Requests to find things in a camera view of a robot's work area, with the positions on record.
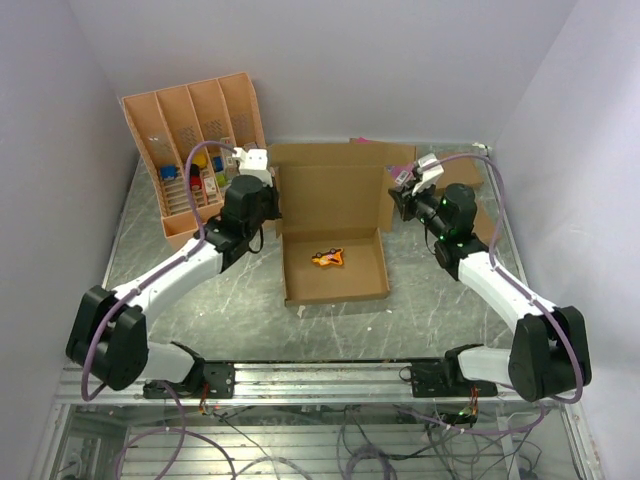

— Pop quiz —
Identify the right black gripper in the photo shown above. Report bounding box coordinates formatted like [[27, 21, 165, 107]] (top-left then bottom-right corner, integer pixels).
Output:
[[388, 177, 449, 240]]

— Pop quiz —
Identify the large cardboard box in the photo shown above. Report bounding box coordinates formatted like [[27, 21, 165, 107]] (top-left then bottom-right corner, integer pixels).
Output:
[[268, 142, 417, 306]]

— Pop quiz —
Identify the orange toy car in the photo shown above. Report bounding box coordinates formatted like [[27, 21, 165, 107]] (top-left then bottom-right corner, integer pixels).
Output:
[[311, 248, 344, 267]]

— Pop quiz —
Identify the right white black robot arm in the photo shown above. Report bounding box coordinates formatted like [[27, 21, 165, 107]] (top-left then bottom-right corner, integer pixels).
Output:
[[389, 183, 592, 402]]

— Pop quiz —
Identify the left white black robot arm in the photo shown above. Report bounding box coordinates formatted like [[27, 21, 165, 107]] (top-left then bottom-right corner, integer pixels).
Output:
[[66, 171, 281, 401]]

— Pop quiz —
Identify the folded cardboard box middle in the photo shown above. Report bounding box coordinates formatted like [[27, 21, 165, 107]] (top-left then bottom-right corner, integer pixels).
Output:
[[435, 156, 484, 195]]

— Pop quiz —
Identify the small folded cardboard box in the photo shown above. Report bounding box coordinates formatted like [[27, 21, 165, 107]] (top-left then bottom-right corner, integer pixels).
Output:
[[473, 205, 502, 246]]

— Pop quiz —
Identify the pink paperback book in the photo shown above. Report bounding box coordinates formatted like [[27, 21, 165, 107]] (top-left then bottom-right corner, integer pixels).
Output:
[[349, 137, 413, 186]]

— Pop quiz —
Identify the peach plastic file organizer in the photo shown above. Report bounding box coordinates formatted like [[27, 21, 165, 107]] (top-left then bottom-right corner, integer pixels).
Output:
[[121, 72, 266, 250]]

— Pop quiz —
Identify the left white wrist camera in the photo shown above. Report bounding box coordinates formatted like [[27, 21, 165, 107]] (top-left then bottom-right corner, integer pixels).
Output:
[[232, 147, 273, 187]]

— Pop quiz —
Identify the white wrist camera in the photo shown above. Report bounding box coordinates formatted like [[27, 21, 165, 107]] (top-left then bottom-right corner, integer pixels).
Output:
[[412, 153, 444, 196], [232, 147, 273, 187]]

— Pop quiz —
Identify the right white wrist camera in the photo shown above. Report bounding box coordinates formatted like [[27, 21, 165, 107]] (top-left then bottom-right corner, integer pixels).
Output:
[[412, 153, 444, 196]]

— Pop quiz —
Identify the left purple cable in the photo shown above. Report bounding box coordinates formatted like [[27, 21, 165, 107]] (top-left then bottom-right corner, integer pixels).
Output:
[[79, 140, 241, 476]]

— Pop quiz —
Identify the purple cable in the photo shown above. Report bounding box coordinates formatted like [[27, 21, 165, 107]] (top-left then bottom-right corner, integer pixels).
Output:
[[424, 152, 586, 436], [79, 140, 241, 476]]

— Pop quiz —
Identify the aluminium mounting rail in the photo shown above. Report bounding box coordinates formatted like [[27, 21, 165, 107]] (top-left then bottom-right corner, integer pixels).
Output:
[[57, 360, 581, 406]]

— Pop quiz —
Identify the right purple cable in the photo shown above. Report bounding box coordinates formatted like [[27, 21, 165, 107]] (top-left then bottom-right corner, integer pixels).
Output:
[[424, 152, 586, 436]]

